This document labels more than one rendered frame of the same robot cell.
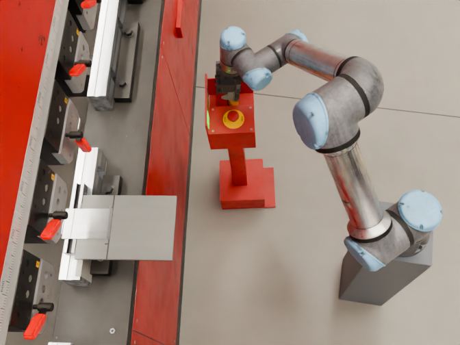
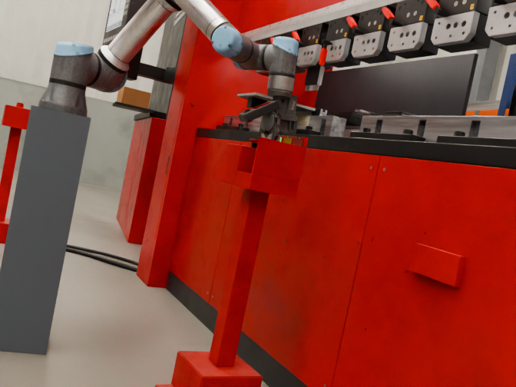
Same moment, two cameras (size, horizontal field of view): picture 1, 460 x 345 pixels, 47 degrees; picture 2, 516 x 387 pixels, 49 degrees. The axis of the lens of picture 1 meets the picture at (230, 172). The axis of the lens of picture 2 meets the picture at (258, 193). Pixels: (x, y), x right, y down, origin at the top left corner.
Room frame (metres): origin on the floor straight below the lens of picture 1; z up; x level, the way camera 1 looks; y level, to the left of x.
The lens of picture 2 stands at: (2.25, -1.09, 0.72)
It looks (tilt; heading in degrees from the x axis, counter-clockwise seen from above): 2 degrees down; 142
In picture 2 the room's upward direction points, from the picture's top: 12 degrees clockwise
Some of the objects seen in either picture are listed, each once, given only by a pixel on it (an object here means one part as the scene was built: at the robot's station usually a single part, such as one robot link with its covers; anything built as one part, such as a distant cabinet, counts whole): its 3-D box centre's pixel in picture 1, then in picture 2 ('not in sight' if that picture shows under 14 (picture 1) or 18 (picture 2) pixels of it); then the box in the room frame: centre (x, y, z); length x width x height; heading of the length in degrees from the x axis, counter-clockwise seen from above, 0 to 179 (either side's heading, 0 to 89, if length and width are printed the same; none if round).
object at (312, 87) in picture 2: not in sight; (313, 78); (0.50, 0.45, 1.13); 0.10 x 0.02 x 0.10; 169
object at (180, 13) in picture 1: (180, 18); (436, 264); (1.48, 0.09, 0.58); 0.15 x 0.02 x 0.07; 169
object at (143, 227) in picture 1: (126, 226); (276, 102); (0.47, 0.30, 1.00); 0.26 x 0.18 x 0.01; 79
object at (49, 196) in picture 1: (32, 203); (316, 47); (0.48, 0.45, 1.26); 0.15 x 0.09 x 0.17; 169
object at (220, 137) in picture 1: (231, 111); (262, 160); (0.90, -0.04, 0.75); 0.20 x 0.16 x 0.18; 171
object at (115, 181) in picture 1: (107, 224); (294, 133); (0.53, 0.38, 0.89); 0.30 x 0.05 x 0.03; 169
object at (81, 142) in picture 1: (79, 142); (325, 52); (0.64, 0.35, 1.20); 0.04 x 0.02 x 0.10; 79
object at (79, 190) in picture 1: (75, 218); (309, 113); (0.53, 0.44, 0.98); 0.20 x 0.03 x 0.03; 169
